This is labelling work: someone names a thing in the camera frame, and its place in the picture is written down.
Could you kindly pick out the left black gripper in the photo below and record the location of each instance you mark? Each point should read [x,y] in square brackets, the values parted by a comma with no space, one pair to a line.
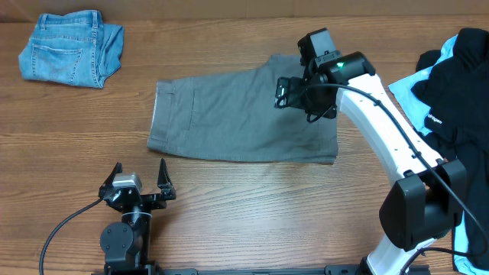
[158,201]

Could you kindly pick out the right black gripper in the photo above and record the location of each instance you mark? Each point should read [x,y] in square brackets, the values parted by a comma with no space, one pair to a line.
[293,88]

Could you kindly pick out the grey khaki shorts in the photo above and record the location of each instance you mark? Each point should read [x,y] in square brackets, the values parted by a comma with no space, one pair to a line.
[231,116]

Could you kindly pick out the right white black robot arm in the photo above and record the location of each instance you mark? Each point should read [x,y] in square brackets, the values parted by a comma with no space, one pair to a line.
[423,202]

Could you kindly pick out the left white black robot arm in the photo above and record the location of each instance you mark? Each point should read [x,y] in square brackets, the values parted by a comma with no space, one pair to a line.
[126,244]

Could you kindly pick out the folded blue denim jeans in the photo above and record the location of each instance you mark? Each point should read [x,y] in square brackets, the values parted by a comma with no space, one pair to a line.
[76,49]

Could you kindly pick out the black t-shirt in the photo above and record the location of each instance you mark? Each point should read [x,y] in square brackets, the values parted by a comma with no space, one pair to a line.
[456,92]

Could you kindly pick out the light blue t-shirt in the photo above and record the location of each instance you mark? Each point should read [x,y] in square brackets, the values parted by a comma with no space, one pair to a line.
[417,112]

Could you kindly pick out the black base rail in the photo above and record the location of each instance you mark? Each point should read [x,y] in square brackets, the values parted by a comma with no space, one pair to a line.
[267,271]

